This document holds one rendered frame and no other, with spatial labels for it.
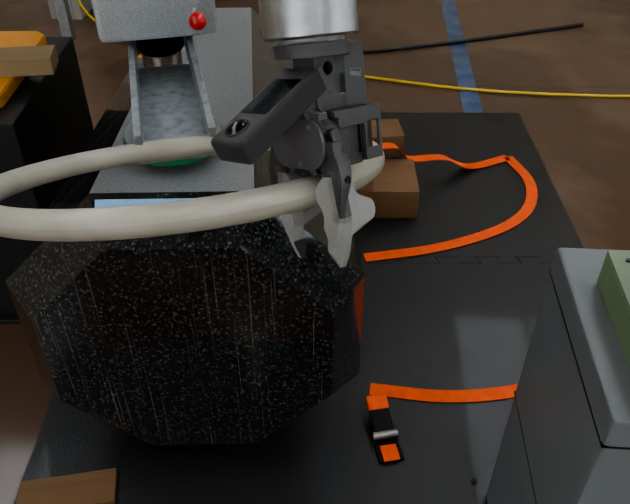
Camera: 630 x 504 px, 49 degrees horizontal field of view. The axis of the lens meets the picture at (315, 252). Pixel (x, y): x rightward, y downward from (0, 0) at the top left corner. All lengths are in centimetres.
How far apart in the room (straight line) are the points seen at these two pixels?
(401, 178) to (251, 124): 218
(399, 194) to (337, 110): 206
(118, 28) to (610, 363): 102
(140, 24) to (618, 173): 241
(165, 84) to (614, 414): 93
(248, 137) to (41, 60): 163
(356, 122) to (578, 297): 70
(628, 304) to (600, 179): 210
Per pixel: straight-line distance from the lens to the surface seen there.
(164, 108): 124
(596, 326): 122
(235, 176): 150
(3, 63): 222
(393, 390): 213
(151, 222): 62
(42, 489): 204
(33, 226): 67
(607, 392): 113
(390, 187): 271
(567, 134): 354
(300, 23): 63
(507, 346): 232
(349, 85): 68
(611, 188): 321
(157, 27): 137
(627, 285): 121
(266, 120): 61
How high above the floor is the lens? 166
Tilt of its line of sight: 40 degrees down
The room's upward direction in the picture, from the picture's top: straight up
